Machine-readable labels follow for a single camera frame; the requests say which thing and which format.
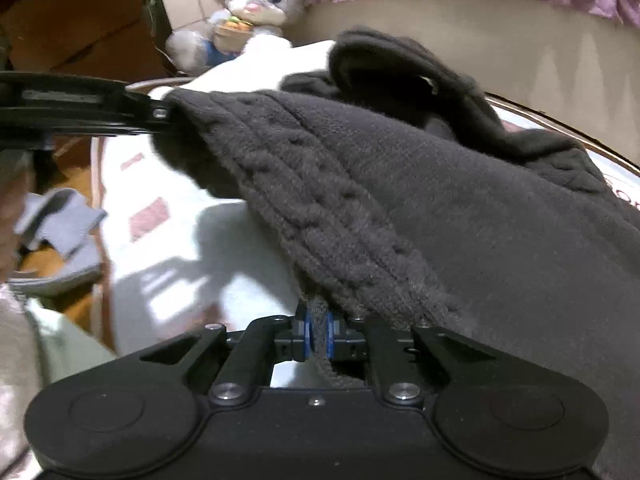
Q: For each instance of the person's pink fleece clothing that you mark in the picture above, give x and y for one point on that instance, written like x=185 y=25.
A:
x=15 y=385

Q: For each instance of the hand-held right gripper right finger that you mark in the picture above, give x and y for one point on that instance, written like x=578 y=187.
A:
x=331 y=337

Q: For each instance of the beige bed base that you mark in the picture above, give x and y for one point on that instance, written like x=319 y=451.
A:
x=525 y=55

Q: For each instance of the light green cloth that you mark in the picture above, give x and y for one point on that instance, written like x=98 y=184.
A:
x=70 y=345

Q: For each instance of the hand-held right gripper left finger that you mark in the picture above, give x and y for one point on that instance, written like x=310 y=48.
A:
x=303 y=335

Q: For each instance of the white folded garment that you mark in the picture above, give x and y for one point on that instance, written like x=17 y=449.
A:
x=260 y=60

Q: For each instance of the white pink patterned mat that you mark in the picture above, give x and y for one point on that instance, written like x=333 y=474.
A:
x=175 y=245

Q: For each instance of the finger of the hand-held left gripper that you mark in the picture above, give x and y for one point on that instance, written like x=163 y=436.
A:
x=90 y=110

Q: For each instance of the dark grey knit sweater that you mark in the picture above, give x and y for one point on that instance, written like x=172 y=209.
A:
x=425 y=200

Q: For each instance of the cream storage box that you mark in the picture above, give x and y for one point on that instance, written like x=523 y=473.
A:
x=190 y=5

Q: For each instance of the brown wooden cabinet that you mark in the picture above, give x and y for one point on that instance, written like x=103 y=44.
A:
x=75 y=15

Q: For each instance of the grey plush bunny toy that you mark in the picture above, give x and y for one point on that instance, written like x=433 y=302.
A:
x=255 y=5

